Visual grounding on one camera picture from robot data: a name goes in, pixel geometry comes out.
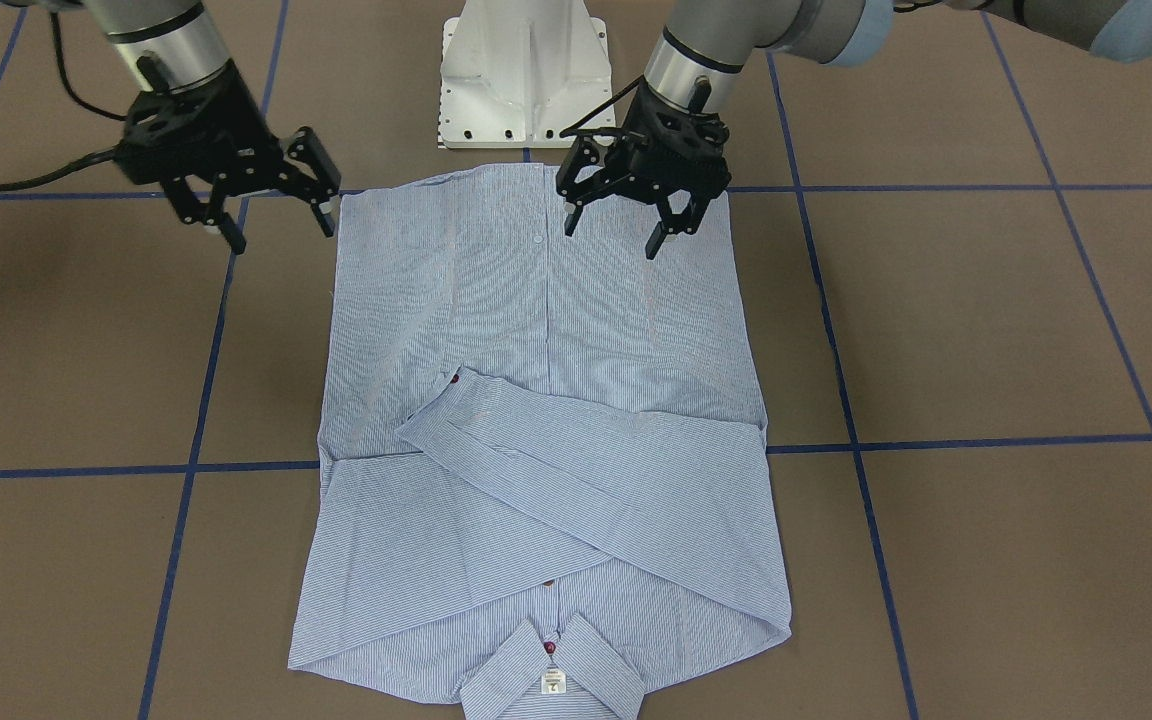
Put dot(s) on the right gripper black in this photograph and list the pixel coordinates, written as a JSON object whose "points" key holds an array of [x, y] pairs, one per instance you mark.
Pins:
{"points": [[227, 118]]}

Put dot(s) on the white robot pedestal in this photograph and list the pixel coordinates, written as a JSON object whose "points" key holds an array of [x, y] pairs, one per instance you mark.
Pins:
{"points": [[516, 73]]}

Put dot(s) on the blue striped button shirt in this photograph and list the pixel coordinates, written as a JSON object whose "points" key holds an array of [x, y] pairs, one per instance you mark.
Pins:
{"points": [[544, 491]]}

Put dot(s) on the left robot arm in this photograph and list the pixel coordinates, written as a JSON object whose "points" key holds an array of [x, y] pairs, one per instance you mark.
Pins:
{"points": [[715, 39]]}

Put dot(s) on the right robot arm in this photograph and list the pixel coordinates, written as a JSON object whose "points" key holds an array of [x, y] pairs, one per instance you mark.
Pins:
{"points": [[180, 34]]}

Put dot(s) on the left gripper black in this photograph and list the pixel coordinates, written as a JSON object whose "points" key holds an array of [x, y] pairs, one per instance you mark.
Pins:
{"points": [[616, 160]]}

